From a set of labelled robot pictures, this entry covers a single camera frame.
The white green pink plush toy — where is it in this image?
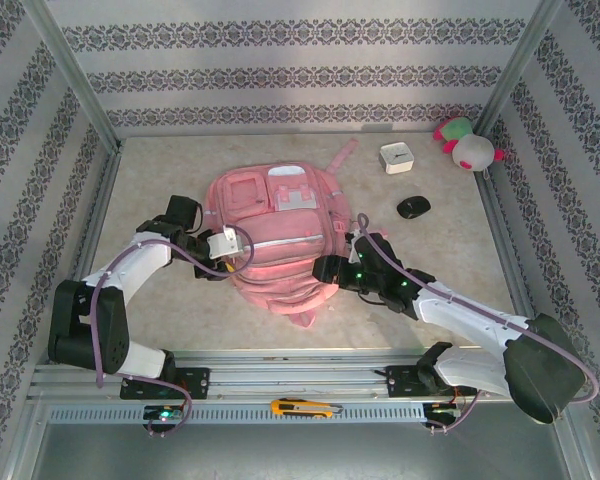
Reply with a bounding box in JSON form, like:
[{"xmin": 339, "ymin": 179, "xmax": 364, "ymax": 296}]
[{"xmin": 432, "ymin": 116, "xmax": 510, "ymax": 174}]

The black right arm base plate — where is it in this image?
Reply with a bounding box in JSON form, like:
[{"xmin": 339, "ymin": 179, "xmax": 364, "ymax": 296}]
[{"xmin": 374, "ymin": 364, "xmax": 476, "ymax": 399}]

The metal frame post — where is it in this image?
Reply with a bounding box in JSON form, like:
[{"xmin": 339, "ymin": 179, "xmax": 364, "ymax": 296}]
[
  {"xmin": 22, "ymin": 0, "xmax": 122, "ymax": 151},
  {"xmin": 475, "ymin": 0, "xmax": 566, "ymax": 139}
]

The black computer mouse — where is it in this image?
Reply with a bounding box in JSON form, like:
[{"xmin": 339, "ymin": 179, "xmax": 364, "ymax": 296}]
[{"xmin": 396, "ymin": 196, "xmax": 431, "ymax": 220}]

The perforated metal cable tray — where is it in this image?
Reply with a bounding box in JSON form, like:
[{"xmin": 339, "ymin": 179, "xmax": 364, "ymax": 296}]
[{"xmin": 47, "ymin": 402, "xmax": 464, "ymax": 426}]

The pink backpack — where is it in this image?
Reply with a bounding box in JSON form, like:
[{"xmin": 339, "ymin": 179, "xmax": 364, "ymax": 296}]
[{"xmin": 203, "ymin": 137, "xmax": 361, "ymax": 330}]

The metal table side rail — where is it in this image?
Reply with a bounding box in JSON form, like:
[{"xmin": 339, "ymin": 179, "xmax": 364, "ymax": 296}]
[
  {"xmin": 472, "ymin": 164, "xmax": 544, "ymax": 359},
  {"xmin": 54, "ymin": 142, "xmax": 126, "ymax": 361}
]

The white square clock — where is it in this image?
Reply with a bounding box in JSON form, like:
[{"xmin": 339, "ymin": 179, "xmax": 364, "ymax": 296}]
[{"xmin": 378, "ymin": 141, "xmax": 415, "ymax": 176}]

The yellow utility knife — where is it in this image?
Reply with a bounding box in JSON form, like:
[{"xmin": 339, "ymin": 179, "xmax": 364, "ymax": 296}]
[{"xmin": 270, "ymin": 398, "xmax": 345, "ymax": 419}]

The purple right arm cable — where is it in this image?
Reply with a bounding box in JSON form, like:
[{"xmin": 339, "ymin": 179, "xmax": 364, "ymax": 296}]
[{"xmin": 355, "ymin": 213, "xmax": 600, "ymax": 435}]

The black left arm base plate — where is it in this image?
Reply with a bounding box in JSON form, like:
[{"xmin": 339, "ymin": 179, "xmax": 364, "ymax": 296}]
[{"xmin": 119, "ymin": 367, "xmax": 211, "ymax": 401}]

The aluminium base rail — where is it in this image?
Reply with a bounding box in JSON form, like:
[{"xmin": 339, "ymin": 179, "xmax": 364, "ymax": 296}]
[{"xmin": 29, "ymin": 349, "xmax": 536, "ymax": 401}]

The small circuit board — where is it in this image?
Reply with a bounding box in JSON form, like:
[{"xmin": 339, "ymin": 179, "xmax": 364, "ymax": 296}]
[
  {"xmin": 143, "ymin": 404, "xmax": 187, "ymax": 426},
  {"xmin": 423, "ymin": 403, "xmax": 462, "ymax": 424}
]

